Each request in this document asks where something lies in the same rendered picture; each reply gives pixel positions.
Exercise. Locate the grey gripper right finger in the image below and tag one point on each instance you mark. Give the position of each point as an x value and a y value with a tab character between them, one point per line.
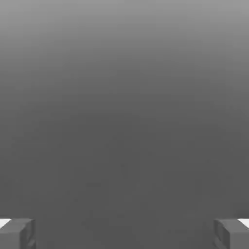
235	235

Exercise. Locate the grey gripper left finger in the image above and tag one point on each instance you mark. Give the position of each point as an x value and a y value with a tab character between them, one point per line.
13	235

